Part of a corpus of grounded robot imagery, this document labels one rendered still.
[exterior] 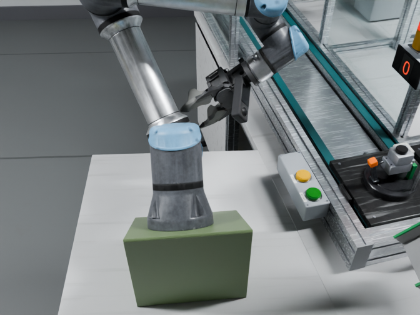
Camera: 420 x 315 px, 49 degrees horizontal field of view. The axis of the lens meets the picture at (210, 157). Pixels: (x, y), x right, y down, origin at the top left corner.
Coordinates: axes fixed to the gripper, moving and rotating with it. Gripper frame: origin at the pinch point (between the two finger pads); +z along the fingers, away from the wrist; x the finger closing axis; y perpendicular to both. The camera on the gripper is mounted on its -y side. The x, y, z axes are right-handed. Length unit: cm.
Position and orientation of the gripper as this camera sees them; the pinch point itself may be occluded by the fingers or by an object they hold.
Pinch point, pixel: (193, 119)
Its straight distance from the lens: 124.4
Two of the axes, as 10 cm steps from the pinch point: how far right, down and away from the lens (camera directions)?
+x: -5.3, -4.4, -7.3
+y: -2.7, -7.3, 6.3
